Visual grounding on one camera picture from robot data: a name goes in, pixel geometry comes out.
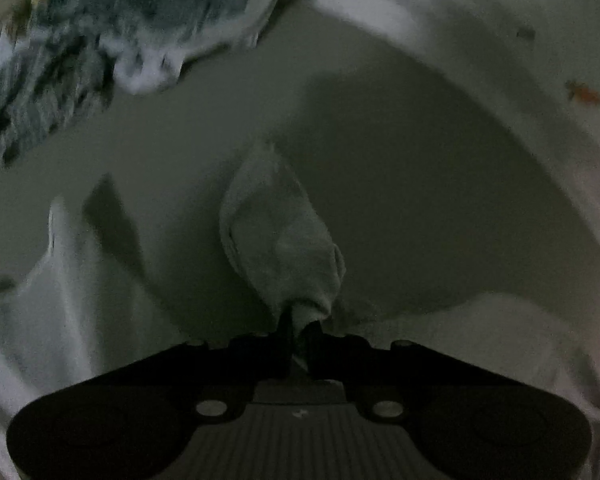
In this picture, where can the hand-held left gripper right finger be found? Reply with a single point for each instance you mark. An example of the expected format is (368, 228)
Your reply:
(316, 355)

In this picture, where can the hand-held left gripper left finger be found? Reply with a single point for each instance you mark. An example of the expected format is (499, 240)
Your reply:
(282, 345)

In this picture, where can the grey cloth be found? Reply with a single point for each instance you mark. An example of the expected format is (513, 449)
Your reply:
(280, 240)

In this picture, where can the white garment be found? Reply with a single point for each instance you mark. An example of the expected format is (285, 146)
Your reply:
(55, 320)

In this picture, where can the pile of unfolded clothes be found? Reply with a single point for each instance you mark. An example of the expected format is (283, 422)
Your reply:
(130, 20)

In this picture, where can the white t-shirt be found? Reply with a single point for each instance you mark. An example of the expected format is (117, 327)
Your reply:
(480, 35)

